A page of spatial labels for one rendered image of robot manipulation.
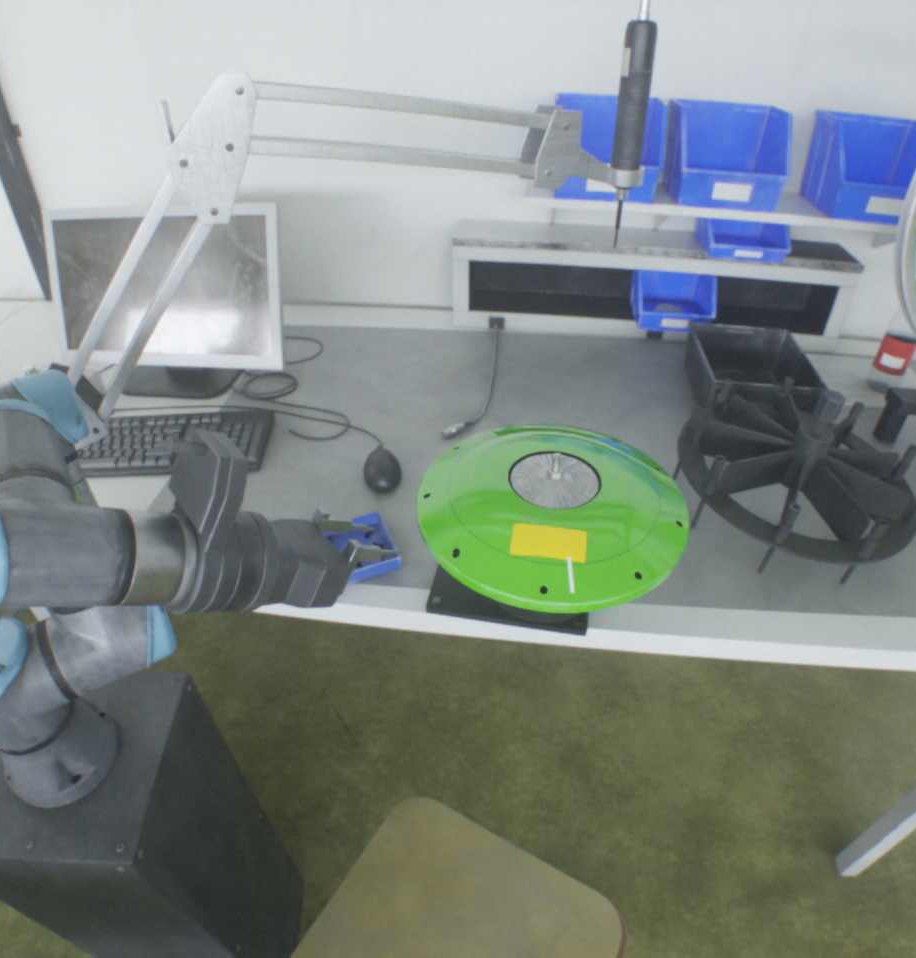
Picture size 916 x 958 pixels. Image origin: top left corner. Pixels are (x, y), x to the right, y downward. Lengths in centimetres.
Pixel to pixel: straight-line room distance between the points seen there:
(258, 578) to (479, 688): 140
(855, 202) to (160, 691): 141
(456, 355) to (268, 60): 75
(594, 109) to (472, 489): 95
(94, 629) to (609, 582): 51
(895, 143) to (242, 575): 148
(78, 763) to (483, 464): 56
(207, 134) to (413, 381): 67
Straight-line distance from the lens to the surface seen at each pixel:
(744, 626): 85
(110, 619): 70
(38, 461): 45
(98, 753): 82
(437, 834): 97
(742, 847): 174
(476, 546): 64
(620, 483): 71
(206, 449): 42
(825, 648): 87
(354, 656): 189
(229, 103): 71
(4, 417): 49
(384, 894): 95
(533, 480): 69
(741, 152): 150
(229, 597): 45
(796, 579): 93
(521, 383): 123
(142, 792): 82
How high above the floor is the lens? 153
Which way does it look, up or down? 39 degrees down
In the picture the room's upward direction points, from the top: straight up
